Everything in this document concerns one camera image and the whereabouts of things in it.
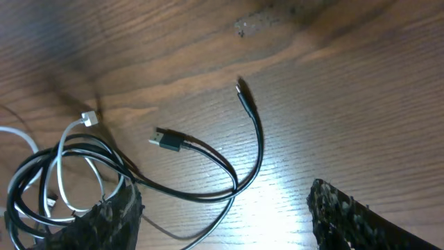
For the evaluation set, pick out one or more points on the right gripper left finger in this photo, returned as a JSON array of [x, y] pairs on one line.
[[113, 224]]

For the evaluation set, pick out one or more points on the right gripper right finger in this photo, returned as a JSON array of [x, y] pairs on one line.
[[341, 222]]

